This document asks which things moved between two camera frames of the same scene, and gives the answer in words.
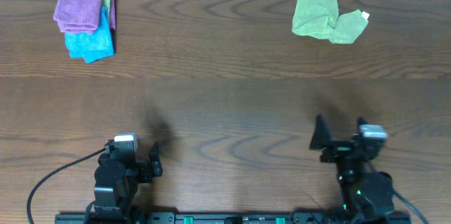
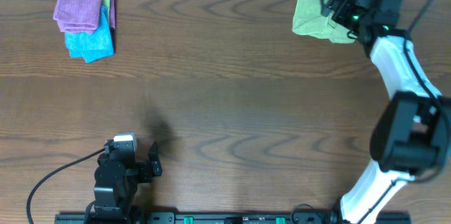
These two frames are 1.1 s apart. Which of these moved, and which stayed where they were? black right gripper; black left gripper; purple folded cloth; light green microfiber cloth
Moved: black right gripper
Stayed: black left gripper; purple folded cloth; light green microfiber cloth
